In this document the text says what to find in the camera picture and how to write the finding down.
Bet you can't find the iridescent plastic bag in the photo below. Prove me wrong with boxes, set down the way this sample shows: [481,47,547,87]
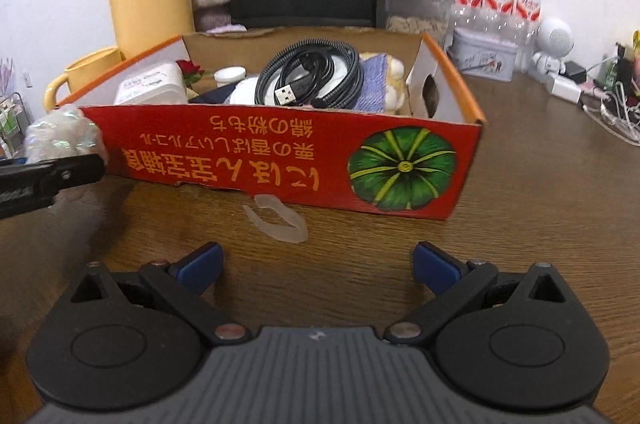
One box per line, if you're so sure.
[24,104,108,164]

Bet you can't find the navy blue pouch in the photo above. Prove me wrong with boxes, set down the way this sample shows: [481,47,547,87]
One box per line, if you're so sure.
[189,82,236,104]

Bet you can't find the white cloth mask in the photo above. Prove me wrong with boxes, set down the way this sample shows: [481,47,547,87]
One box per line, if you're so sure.
[227,58,347,106]

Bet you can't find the purple woven cloth bag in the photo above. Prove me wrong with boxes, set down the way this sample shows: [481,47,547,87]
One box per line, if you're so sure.
[352,53,387,114]

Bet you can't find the white yellow plush toy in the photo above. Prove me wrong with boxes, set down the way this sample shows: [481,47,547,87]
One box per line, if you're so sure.
[360,52,407,115]

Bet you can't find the red fabric rose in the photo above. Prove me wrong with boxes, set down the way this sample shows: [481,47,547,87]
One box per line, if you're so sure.
[176,60,204,88]

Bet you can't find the small white jar lid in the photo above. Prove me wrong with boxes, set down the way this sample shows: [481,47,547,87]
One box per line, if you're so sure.
[214,66,246,88]

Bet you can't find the braided black cable coil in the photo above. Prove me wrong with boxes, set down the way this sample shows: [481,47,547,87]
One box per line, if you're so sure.
[252,38,366,111]

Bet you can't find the clear plastic strip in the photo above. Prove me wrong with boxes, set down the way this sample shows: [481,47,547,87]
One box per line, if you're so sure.
[242,193,309,245]

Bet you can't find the yellow ceramic mug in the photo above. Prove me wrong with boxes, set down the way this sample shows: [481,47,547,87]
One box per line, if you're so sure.
[42,46,122,113]

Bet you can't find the red cardboard box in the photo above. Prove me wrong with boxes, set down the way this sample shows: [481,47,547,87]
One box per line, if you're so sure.
[68,27,485,219]

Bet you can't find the white charger adapter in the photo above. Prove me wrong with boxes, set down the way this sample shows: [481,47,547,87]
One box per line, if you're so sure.
[546,76,582,104]

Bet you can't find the white tin box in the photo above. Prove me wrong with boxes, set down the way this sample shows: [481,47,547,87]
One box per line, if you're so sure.
[447,27,518,82]

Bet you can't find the white robot toy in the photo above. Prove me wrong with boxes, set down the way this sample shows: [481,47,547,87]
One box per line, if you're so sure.
[530,16,574,79]

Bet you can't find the clear seed container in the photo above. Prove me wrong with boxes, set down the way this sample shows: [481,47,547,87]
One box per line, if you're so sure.
[376,0,450,46]

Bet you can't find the water bottle right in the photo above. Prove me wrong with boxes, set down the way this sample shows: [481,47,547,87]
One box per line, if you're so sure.
[513,0,541,72]

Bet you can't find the wire shelf rack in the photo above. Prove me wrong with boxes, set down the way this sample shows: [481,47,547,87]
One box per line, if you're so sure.
[0,92,32,159]

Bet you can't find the tangle of white cables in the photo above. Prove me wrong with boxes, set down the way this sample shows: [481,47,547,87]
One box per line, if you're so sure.
[579,53,640,148]

